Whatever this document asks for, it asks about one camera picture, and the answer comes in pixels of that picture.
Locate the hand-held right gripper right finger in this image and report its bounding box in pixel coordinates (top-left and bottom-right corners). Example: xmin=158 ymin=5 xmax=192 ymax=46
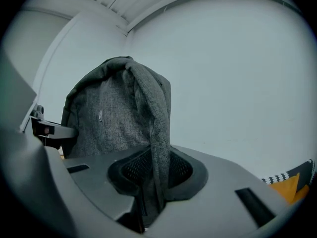
xmin=145 ymin=144 xmax=291 ymax=238

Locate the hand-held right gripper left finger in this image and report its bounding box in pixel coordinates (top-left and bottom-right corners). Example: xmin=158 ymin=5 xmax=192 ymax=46
xmin=44 ymin=145 xmax=152 ymax=234

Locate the grey fabric backpack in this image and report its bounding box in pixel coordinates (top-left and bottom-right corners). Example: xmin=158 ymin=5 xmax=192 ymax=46
xmin=60 ymin=56 xmax=172 ymax=229

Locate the orange black patterned cushion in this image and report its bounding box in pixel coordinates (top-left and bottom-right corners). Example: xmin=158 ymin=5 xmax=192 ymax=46
xmin=261 ymin=159 xmax=317 ymax=206

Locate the black clamp bracket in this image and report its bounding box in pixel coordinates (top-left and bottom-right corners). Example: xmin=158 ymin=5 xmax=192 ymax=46
xmin=29 ymin=104 xmax=79 ymax=150

